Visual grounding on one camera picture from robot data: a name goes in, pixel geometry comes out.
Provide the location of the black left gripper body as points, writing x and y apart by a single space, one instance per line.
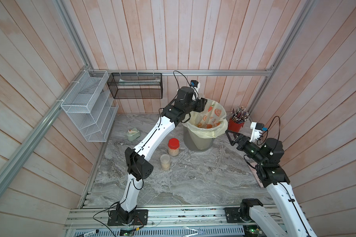
197 105

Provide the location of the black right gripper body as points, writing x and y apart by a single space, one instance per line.
251 150

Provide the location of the small oatmeal jar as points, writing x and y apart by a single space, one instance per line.
165 162

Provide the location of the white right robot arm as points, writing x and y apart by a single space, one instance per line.
274 179

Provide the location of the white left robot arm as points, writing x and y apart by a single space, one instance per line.
139 168

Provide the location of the red lidded oatmeal jar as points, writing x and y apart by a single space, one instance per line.
173 147

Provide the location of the red pencil cup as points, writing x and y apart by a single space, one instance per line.
235 126

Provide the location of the colored pencils bunch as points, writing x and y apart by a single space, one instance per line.
239 115

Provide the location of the cream trash bag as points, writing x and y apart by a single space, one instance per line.
210 123

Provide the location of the grey trash bin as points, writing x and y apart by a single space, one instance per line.
195 143

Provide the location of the green small box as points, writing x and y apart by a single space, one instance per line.
133 134

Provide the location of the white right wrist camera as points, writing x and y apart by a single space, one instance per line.
257 130

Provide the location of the black wire mesh basket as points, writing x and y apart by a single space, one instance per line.
136 85

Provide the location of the white wire mesh shelf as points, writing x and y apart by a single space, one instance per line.
90 106

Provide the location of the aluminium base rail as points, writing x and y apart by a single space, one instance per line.
157 216

